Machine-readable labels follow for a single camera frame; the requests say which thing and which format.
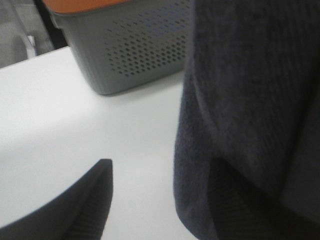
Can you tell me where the dark grey towel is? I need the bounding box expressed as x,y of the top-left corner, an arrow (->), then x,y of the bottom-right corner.
173,0 -> 320,240

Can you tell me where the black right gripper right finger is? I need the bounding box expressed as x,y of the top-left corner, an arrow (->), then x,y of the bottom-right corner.
207,158 -> 320,240

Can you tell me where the grey perforated basket orange rim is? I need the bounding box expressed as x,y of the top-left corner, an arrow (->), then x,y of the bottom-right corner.
44,0 -> 191,95

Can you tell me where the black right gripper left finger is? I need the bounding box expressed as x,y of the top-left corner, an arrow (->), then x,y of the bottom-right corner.
0,159 -> 113,240

